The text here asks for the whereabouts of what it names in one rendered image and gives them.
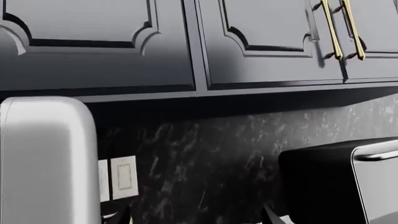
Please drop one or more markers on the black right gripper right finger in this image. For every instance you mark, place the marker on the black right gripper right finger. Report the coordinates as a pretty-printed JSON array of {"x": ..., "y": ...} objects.
[{"x": 275, "y": 217}]

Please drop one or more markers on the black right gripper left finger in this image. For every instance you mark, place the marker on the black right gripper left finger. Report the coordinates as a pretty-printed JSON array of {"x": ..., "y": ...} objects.
[{"x": 116, "y": 213}]

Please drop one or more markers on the silver stand mixer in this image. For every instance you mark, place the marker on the silver stand mixer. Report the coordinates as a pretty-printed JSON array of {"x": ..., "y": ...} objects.
[{"x": 46, "y": 158}]

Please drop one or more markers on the black toaster oven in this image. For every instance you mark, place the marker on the black toaster oven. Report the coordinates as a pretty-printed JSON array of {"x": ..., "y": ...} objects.
[{"x": 314, "y": 177}]

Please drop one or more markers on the dark grey cabinet door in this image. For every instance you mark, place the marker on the dark grey cabinet door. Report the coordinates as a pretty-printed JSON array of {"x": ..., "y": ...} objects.
[
  {"x": 379, "y": 60},
  {"x": 93, "y": 63},
  {"x": 267, "y": 65}
]

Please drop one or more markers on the white wall switch plate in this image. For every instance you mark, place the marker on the white wall switch plate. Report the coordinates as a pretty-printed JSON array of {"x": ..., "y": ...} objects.
[{"x": 124, "y": 177}]

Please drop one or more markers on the dark wall cabinet body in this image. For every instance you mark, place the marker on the dark wall cabinet body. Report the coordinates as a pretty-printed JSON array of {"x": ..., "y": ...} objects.
[{"x": 217, "y": 100}]

